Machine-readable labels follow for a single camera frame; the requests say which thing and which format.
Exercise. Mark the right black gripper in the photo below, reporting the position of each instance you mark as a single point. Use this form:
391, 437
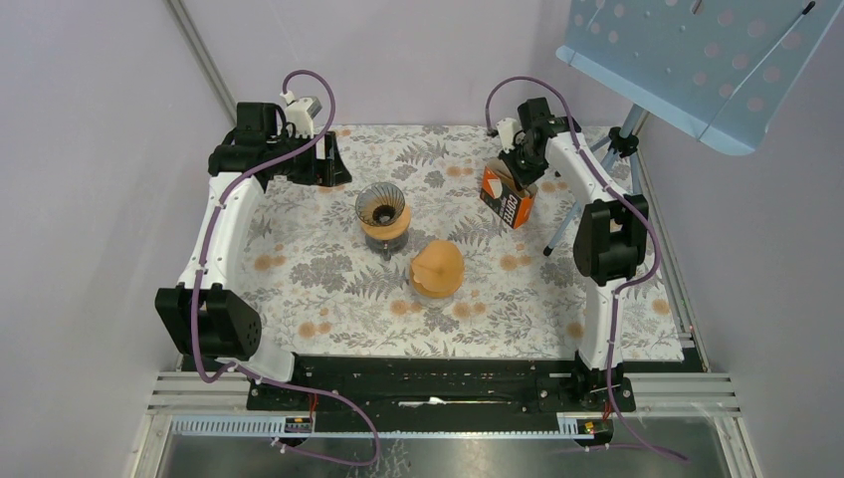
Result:
522, 180

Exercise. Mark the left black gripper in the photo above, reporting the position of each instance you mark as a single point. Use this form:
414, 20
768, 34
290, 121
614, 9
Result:
325, 172

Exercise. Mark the orange coffee filter box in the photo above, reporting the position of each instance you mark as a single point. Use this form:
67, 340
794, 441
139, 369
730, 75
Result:
499, 192

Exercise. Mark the brown paper coffee filter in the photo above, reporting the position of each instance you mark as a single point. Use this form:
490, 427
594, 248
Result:
440, 261

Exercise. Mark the grey glass pitcher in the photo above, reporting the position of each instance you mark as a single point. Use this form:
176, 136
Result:
386, 248

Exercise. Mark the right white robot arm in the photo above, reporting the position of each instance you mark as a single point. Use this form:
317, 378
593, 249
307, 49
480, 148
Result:
610, 242

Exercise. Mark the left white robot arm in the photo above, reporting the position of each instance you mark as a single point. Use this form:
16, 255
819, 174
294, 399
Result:
202, 313

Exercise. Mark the floral tablecloth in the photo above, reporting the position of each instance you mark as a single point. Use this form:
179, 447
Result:
319, 290

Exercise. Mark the blue perforated stand tray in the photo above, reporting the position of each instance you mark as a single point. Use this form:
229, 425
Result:
718, 70

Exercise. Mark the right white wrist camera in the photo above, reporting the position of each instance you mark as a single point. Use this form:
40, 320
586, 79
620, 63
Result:
506, 131

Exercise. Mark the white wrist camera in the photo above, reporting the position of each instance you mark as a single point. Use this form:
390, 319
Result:
300, 114
506, 131

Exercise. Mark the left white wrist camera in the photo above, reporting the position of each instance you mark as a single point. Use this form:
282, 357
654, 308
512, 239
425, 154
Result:
300, 114

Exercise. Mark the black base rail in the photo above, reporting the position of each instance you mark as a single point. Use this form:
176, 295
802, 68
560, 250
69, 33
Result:
434, 394

